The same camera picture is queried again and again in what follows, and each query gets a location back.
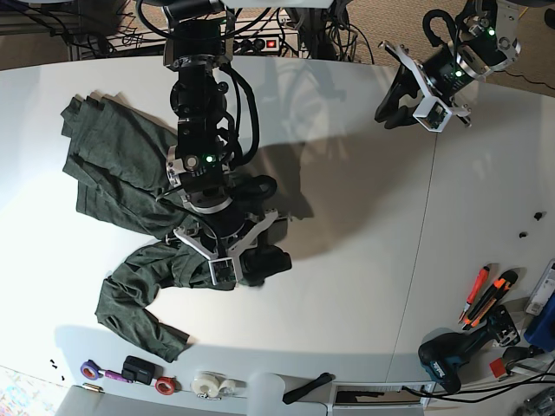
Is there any blue box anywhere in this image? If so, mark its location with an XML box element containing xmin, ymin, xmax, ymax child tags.
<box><xmin>524</xmin><ymin>296</ymin><xmax>555</xmax><ymax>352</ymax></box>

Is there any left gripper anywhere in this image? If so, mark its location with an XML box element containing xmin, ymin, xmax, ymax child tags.
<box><xmin>375</xmin><ymin>41</ymin><xmax>472</xmax><ymax>129</ymax></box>

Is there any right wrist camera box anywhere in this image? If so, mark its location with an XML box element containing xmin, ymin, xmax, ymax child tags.
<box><xmin>208</xmin><ymin>257</ymin><xmax>242</xmax><ymax>285</ymax></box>

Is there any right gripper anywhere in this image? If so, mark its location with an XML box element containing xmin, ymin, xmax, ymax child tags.
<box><xmin>165</xmin><ymin>203</ymin><xmax>291</xmax><ymax>286</ymax></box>

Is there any black power strip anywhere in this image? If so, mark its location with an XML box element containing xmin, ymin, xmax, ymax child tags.
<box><xmin>233</xmin><ymin>38</ymin><xmax>280</xmax><ymax>56</ymax></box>

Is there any black action camera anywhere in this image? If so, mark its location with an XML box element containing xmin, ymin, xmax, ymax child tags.
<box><xmin>121</xmin><ymin>355</ymin><xmax>156</xmax><ymax>385</ymax></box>

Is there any red tape roll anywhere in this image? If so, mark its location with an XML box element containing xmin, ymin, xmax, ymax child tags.
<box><xmin>154</xmin><ymin>377</ymin><xmax>177</xmax><ymax>396</ymax></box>

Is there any purple tape roll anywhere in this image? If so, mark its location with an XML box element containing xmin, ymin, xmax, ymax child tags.
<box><xmin>80</xmin><ymin>360</ymin><xmax>101</xmax><ymax>380</ymax></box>

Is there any yellow cable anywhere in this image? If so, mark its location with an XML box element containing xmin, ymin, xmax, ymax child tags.
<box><xmin>484</xmin><ymin>0</ymin><xmax>537</xmax><ymax>81</ymax></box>

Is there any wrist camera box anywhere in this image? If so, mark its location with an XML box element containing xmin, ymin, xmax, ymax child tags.
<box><xmin>413</xmin><ymin>96</ymin><xmax>452</xmax><ymax>133</ymax></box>
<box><xmin>208</xmin><ymin>257</ymin><xmax>242</xmax><ymax>285</ymax></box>

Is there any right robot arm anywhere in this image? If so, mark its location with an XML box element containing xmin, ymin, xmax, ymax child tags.
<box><xmin>135</xmin><ymin>1</ymin><xmax>291</xmax><ymax>287</ymax></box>

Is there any teal black cordless drill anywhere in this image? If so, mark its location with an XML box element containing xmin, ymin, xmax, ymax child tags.
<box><xmin>418</xmin><ymin>305</ymin><xmax>520</xmax><ymax>394</ymax></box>

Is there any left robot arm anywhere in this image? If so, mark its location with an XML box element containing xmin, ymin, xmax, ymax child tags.
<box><xmin>375</xmin><ymin>1</ymin><xmax>521</xmax><ymax>133</ymax></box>

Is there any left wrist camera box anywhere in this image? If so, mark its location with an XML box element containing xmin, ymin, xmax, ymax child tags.
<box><xmin>413</xmin><ymin>96</ymin><xmax>452</xmax><ymax>133</ymax></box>

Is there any clear tape roll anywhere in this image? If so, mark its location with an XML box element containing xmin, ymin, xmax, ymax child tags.
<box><xmin>190</xmin><ymin>372</ymin><xmax>220</xmax><ymax>399</ymax></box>
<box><xmin>219</xmin><ymin>379</ymin><xmax>246</xmax><ymax>397</ymax></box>

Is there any orange black utility knife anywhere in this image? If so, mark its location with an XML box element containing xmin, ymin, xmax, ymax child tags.
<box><xmin>461</xmin><ymin>270</ymin><xmax>519</xmax><ymax>331</ymax></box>

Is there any black strap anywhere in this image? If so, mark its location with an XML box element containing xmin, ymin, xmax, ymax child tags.
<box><xmin>282</xmin><ymin>372</ymin><xmax>334</xmax><ymax>406</ymax></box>

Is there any dark green long-sleeve t-shirt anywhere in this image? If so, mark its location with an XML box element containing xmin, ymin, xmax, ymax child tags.
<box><xmin>62</xmin><ymin>96</ymin><xmax>214</xmax><ymax>363</ymax></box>

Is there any purple marker pen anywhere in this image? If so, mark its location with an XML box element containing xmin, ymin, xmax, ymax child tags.
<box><xmin>100</xmin><ymin>370</ymin><xmax>132</xmax><ymax>383</ymax></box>

